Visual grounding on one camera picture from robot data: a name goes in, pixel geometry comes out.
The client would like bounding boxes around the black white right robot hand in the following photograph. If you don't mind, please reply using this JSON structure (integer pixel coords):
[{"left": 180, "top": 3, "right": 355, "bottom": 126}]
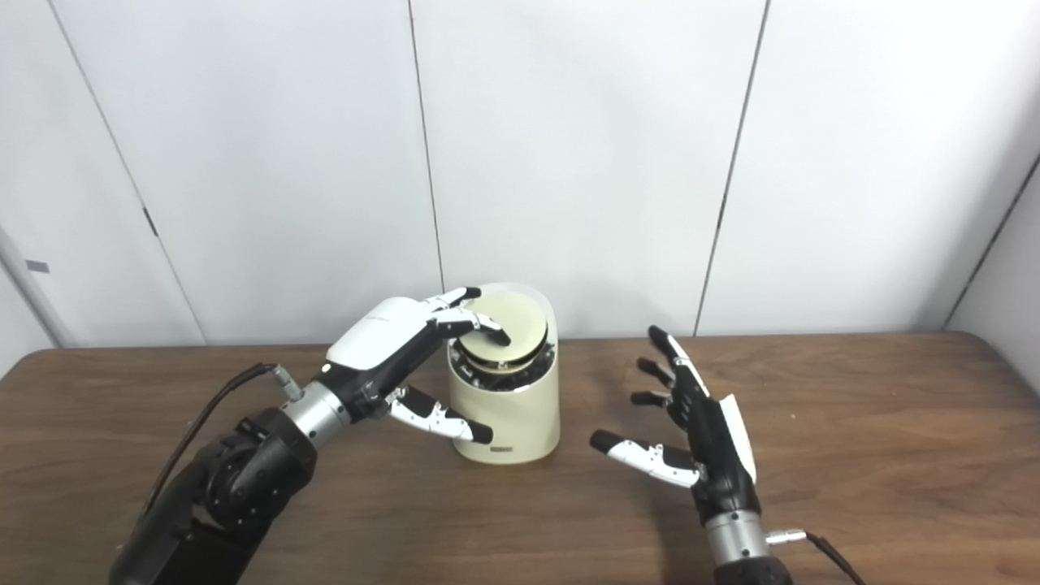
[{"left": 589, "top": 325, "right": 762, "bottom": 529}]

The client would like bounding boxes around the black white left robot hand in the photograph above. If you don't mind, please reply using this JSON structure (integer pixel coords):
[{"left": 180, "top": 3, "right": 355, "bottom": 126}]
[{"left": 321, "top": 286, "right": 513, "bottom": 444}]

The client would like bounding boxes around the cream round bin lid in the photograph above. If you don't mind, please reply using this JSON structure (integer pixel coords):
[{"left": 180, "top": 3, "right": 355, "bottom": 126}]
[{"left": 459, "top": 291, "right": 549, "bottom": 366}]

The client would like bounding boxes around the cream-colored desktop trash bin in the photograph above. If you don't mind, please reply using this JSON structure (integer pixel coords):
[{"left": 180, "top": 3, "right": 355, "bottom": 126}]
[{"left": 446, "top": 282, "right": 561, "bottom": 466}]

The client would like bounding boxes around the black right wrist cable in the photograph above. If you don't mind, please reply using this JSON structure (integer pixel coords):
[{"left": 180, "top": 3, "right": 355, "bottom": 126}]
[{"left": 765, "top": 528, "right": 869, "bottom": 585}]

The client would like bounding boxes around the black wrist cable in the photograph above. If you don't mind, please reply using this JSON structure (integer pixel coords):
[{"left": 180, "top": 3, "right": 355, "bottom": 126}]
[
  {"left": 138, "top": 363, "right": 306, "bottom": 521},
  {"left": 765, "top": 528, "right": 869, "bottom": 585}
]

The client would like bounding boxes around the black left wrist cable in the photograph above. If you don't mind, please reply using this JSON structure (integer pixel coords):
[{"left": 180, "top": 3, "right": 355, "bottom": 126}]
[{"left": 138, "top": 363, "right": 306, "bottom": 521}]

